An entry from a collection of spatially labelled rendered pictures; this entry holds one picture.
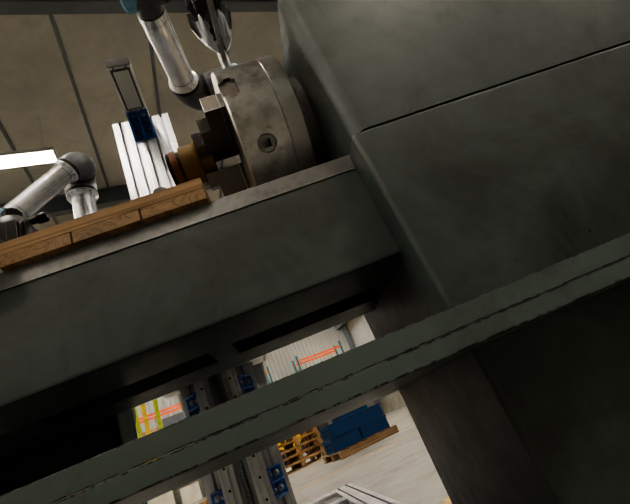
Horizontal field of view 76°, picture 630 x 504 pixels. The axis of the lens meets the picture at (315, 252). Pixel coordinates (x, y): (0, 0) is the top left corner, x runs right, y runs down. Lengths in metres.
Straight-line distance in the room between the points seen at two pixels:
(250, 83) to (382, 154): 0.30
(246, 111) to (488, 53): 0.42
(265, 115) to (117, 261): 0.35
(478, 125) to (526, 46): 0.20
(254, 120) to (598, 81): 0.56
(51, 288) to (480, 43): 0.77
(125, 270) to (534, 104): 0.66
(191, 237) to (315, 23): 0.43
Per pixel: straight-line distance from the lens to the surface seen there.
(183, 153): 0.87
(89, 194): 1.86
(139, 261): 0.63
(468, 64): 0.77
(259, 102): 0.77
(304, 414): 0.40
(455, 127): 0.67
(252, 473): 1.38
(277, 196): 0.63
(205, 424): 0.41
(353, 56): 0.74
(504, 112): 0.71
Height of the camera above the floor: 0.50
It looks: 22 degrees up
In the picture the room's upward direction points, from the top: 24 degrees counter-clockwise
